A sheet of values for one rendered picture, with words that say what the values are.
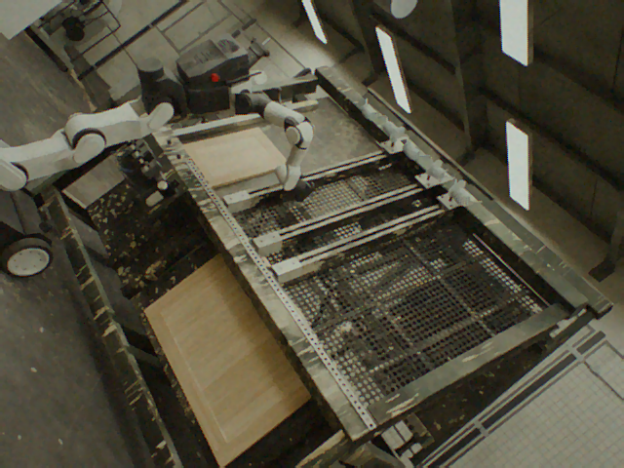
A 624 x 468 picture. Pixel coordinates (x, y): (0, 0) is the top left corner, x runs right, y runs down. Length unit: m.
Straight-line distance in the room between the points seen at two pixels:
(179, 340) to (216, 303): 0.25
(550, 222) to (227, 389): 6.13
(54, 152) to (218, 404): 1.31
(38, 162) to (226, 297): 1.02
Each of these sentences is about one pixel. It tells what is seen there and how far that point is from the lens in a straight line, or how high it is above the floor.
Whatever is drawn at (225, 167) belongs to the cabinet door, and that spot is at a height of 1.02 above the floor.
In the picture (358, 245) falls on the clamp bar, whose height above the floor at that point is 1.30.
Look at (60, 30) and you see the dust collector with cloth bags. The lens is 8.25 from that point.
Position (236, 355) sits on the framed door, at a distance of 2.59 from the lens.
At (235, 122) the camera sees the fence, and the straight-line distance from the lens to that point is 3.30.
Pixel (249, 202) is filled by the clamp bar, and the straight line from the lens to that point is 2.75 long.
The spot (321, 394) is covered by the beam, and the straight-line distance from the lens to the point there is 2.14.
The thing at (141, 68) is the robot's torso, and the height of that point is 1.00.
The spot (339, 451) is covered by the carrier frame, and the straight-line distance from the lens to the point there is 2.11.
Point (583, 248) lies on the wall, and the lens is 7.87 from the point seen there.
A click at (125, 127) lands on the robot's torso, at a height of 0.77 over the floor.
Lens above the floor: 1.06
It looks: 2 degrees up
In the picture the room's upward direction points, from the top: 53 degrees clockwise
